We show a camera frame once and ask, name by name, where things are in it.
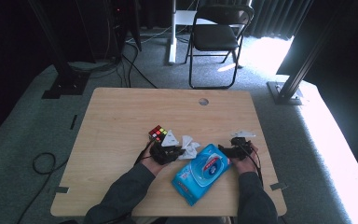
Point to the black folding chair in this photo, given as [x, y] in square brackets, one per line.
[214, 37]

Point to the dark equipment cabinet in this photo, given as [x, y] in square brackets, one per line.
[105, 28]

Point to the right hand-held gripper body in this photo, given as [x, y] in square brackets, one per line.
[241, 144]

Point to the black tape strip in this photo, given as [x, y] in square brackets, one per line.
[73, 122]

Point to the person's left hand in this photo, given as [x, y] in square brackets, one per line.
[155, 166]

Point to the person's right hand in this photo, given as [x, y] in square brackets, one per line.
[245, 166]

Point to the white wet wipe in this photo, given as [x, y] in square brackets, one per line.
[190, 148]

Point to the grey round table grommet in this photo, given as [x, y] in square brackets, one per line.
[203, 101]

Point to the grey tape piece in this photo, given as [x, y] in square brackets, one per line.
[278, 186]
[61, 189]

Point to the black metal stand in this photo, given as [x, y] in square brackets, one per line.
[63, 74]
[292, 84]

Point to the white desk leg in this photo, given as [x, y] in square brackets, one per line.
[172, 37]

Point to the dark pleated curtain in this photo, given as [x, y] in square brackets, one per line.
[273, 18]

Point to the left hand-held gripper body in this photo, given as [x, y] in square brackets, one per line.
[164, 152]

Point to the multicoloured puzzle cube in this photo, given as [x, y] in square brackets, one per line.
[157, 133]

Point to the blue wet wipe packet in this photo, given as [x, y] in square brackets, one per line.
[199, 177]

